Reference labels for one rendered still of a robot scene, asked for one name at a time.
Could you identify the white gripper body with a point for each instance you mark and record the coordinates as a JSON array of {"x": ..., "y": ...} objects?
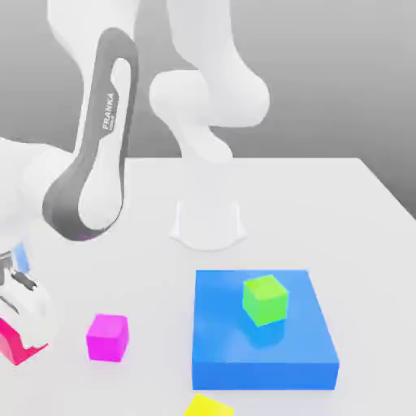
[{"x": 34, "y": 315}]

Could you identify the small red cube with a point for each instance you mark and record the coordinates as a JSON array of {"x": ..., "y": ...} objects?
[{"x": 13, "y": 349}]

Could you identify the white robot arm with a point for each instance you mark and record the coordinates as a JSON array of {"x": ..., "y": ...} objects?
[{"x": 107, "y": 107}]

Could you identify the small magenta cube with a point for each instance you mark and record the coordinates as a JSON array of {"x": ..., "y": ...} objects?
[{"x": 107, "y": 338}]

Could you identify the small yellow cube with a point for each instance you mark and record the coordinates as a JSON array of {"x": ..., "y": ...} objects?
[{"x": 208, "y": 408}]

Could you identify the small green cube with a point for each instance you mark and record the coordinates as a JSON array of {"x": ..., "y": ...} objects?
[{"x": 265, "y": 300}]

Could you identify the large blue box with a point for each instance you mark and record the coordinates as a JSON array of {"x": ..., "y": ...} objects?
[{"x": 227, "y": 354}]

